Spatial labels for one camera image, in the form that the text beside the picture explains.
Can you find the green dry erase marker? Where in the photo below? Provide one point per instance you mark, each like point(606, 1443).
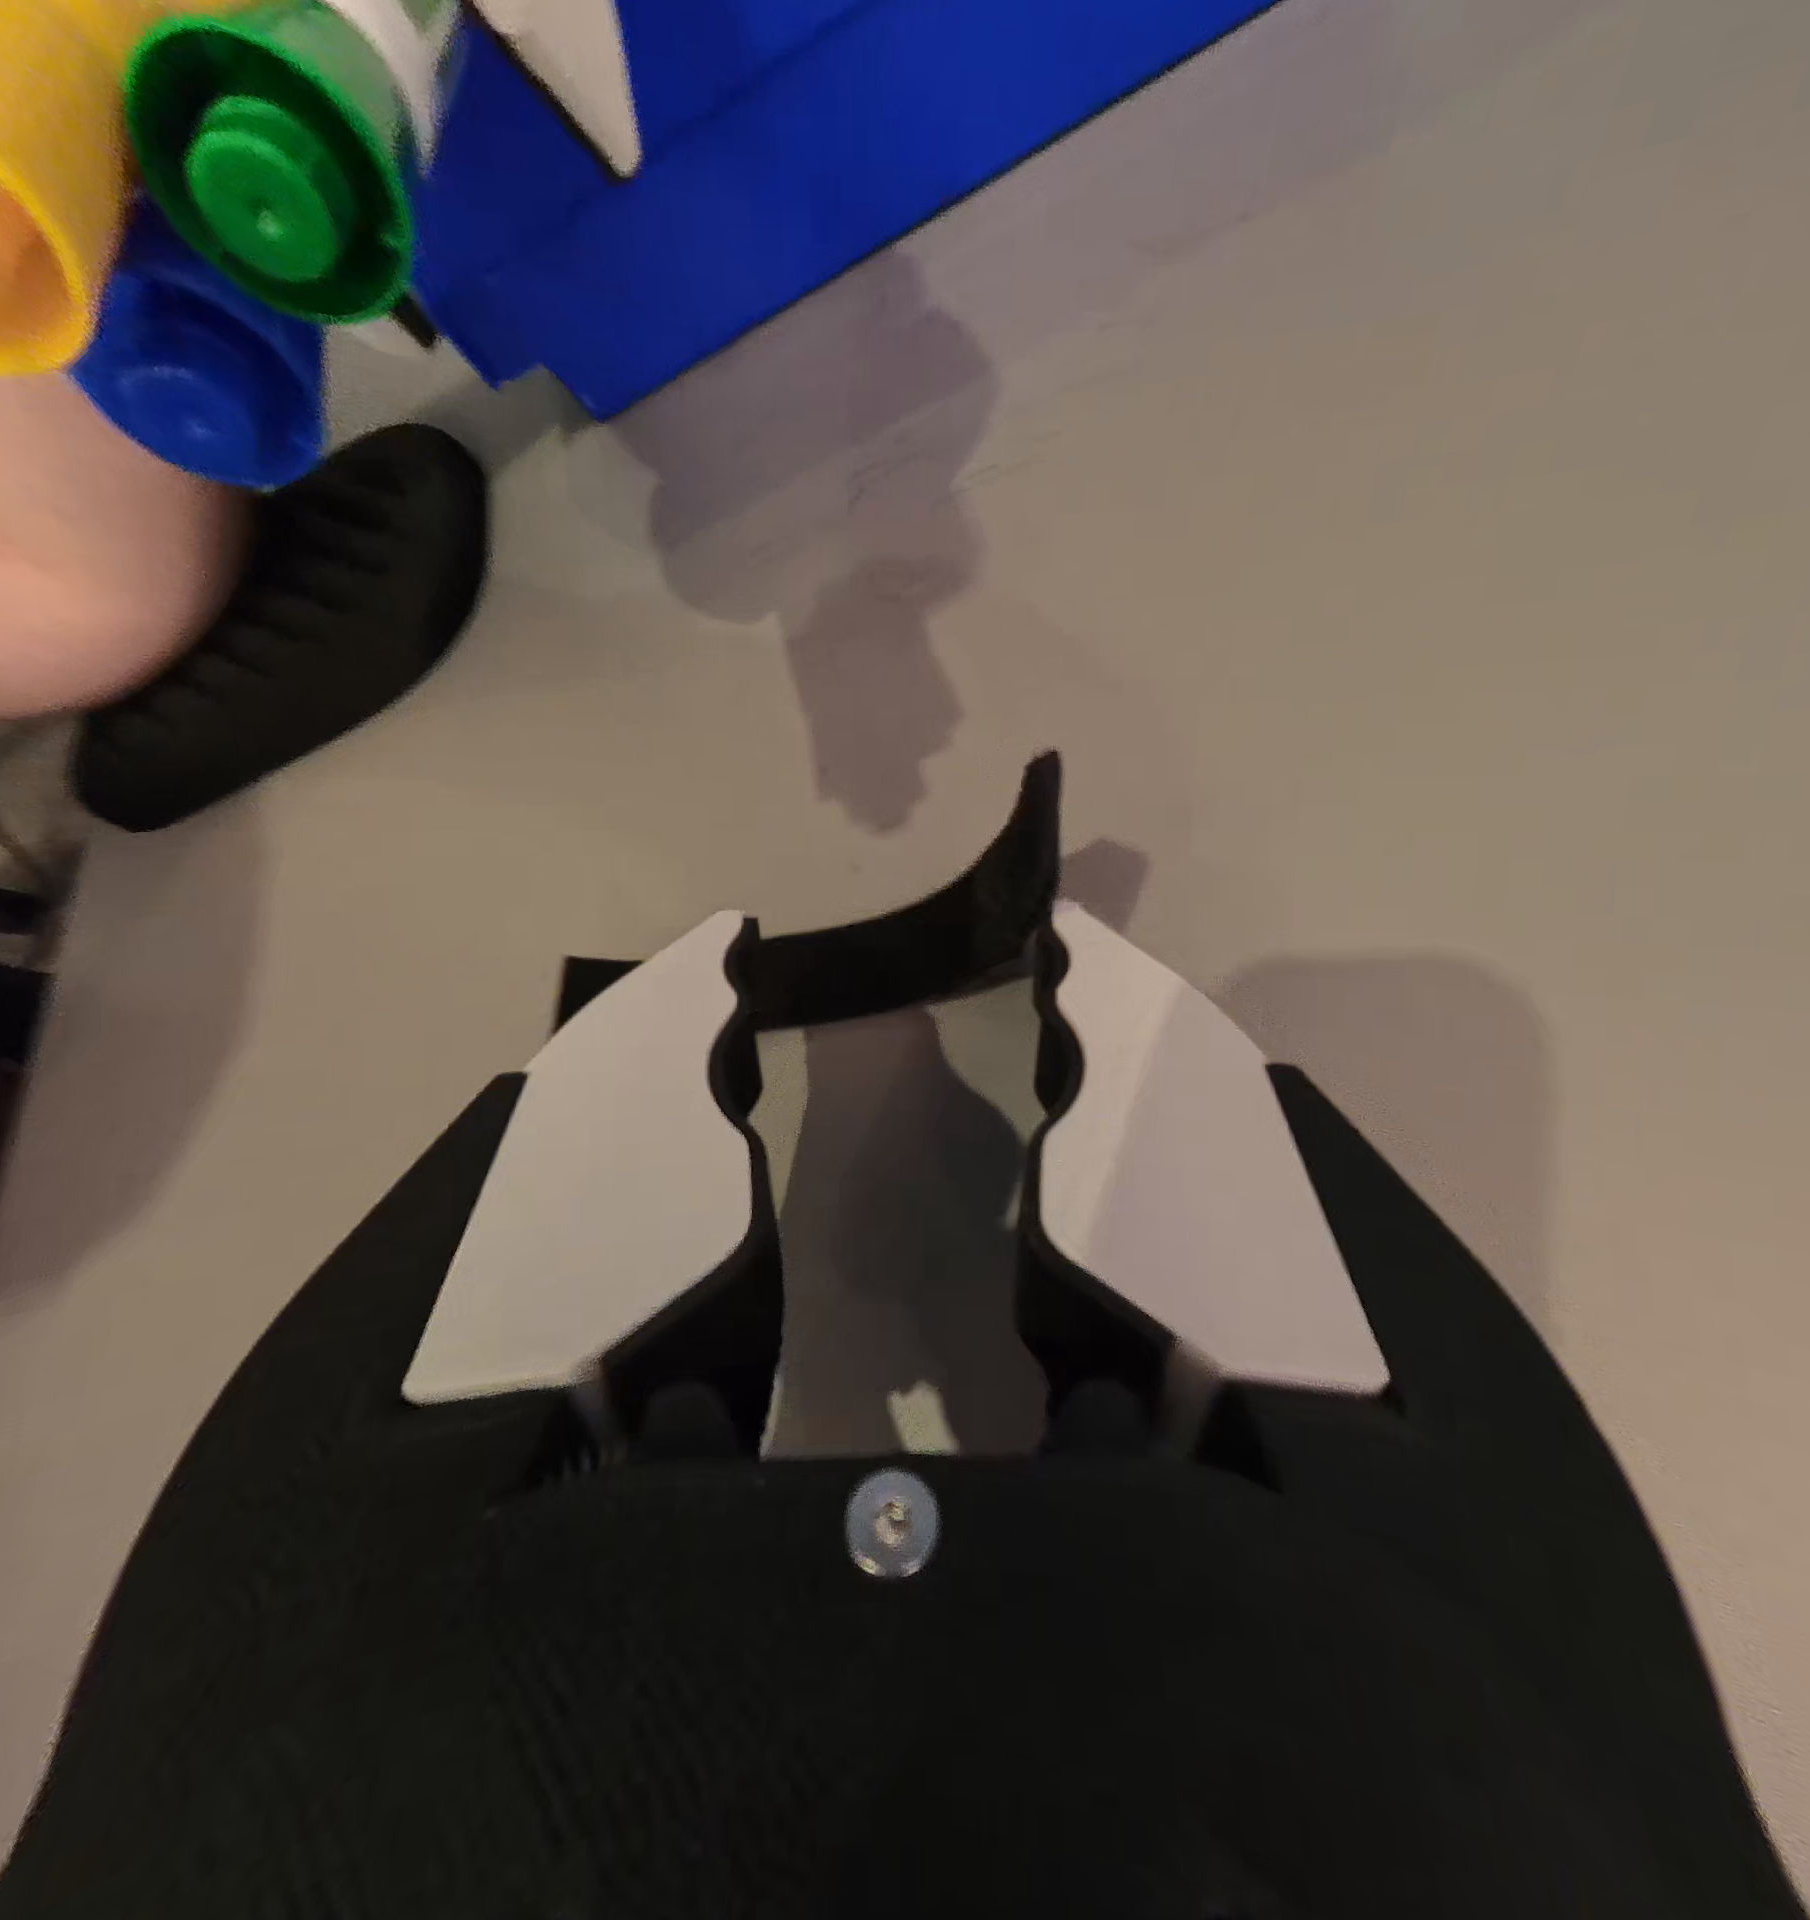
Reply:
point(268, 194)

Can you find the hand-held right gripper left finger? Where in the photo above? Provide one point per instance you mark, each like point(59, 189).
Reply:
point(577, 1200)

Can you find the large blue plastic bin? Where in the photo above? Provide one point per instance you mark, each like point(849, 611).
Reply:
point(726, 194)

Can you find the yellow highlighter marker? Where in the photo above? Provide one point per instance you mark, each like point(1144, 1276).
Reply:
point(20, 180)

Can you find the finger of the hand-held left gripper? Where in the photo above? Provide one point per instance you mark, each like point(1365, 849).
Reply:
point(567, 67)

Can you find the blue dry erase marker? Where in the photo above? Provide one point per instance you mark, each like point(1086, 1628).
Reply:
point(202, 390)

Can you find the black elbow rest pad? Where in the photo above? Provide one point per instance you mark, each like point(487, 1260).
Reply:
point(306, 631)

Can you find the person's left forearm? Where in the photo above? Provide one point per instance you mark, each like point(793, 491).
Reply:
point(65, 601)

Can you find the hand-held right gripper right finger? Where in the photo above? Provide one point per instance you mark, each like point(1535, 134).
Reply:
point(1206, 1200)

